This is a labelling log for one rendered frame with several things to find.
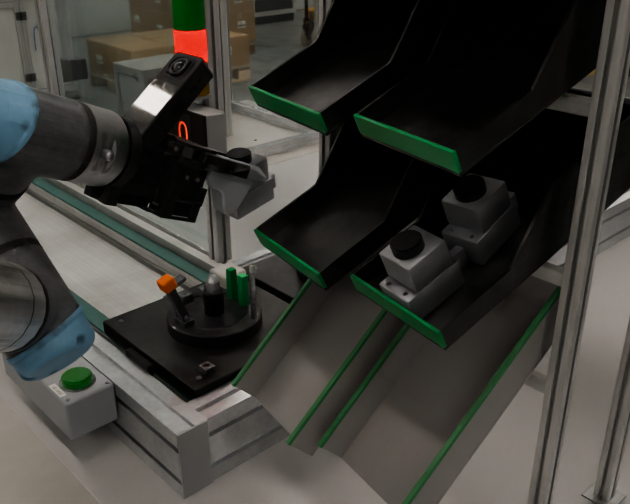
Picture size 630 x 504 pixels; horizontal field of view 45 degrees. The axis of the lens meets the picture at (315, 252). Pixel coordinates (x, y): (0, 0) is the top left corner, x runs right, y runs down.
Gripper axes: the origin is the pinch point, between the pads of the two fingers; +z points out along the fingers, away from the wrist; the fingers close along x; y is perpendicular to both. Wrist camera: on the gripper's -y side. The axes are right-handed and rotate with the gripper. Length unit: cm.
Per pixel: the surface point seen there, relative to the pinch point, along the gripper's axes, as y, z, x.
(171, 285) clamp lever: 19.4, 5.8, -10.2
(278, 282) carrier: 18.2, 30.7, -11.1
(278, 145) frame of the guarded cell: -1, 105, -80
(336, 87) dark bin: -11.1, -7.3, 14.3
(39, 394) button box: 39.2, -3.1, -18.5
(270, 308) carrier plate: 20.8, 24.1, -6.2
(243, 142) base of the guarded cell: 2, 108, -95
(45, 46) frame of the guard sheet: -5, 27, -85
